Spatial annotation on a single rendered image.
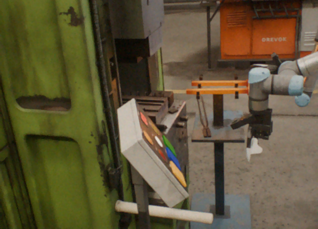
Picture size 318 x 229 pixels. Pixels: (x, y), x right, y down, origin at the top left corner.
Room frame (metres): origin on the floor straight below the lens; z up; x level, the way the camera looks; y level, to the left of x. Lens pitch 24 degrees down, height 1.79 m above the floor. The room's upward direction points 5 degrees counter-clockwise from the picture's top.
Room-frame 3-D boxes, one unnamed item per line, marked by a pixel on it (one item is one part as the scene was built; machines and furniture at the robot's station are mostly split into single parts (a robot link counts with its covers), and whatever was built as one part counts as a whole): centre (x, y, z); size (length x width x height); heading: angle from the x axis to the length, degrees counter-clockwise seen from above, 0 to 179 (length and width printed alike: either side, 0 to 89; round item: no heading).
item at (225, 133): (2.20, -0.35, 0.67); 0.40 x 0.30 x 0.02; 169
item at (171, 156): (1.29, -0.03, 1.01); 0.07 x 0.05 x 0.07; 6
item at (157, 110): (1.91, 0.18, 0.96); 0.42 x 0.20 x 0.09; 71
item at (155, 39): (1.91, 0.18, 1.32); 0.42 x 0.20 x 0.10; 71
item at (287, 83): (1.39, -0.48, 1.23); 0.11 x 0.11 x 0.08; 70
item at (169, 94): (2.03, -0.02, 0.95); 0.12 x 0.08 x 0.06; 71
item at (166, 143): (1.39, -0.02, 1.01); 0.07 x 0.05 x 0.07; 6
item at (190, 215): (1.48, 0.01, 0.62); 0.44 x 0.05 x 0.05; 71
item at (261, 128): (1.40, -0.39, 1.07); 0.09 x 0.08 x 0.12; 62
